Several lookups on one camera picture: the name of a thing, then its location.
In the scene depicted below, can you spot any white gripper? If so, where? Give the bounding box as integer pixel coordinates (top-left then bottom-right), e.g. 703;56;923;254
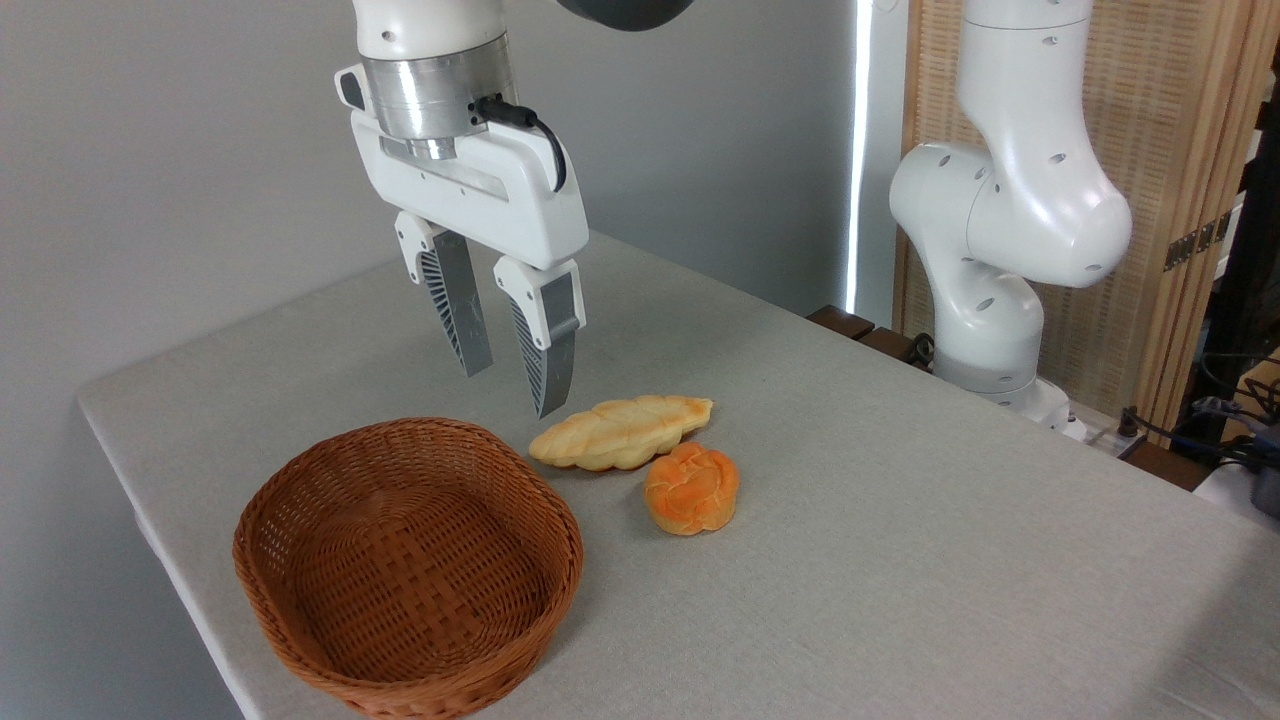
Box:
335;64;590;420

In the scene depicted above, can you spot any round orange bread roll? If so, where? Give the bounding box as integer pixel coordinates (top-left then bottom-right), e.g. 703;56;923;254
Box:
643;441;741;537

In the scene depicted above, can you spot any long braided pale bread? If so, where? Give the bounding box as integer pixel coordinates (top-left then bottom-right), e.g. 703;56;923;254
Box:
528;394;716;473

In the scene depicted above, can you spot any brown woven wicker basket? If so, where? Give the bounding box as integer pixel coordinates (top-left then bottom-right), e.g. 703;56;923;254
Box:
232;417;586;720

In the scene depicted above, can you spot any dark brown wooden block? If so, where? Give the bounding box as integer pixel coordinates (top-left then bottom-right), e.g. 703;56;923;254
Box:
860;326;923;365
806;304;877;342

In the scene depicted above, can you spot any grey table cloth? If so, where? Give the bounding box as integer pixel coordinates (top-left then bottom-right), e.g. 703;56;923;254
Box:
77;229;1280;720

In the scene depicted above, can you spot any wooden folding screen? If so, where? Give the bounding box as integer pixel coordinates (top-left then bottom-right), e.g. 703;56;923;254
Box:
897;0;1280;441

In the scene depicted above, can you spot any black metal screen hinge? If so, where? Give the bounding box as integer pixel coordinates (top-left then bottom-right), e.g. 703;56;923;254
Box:
1163;211;1234;273

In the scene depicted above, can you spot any black vertical stand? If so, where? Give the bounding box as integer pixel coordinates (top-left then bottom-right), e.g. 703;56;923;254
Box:
1192;45;1280;446

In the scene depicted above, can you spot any dark grey box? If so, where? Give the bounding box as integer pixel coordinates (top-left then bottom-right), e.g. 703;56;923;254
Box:
1246;424;1280;519

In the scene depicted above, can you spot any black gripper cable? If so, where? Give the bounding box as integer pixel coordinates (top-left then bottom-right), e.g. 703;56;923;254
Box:
472;94;569;194

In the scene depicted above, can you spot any black background cable bundle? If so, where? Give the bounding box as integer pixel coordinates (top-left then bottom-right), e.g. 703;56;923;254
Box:
1118;350;1280;476

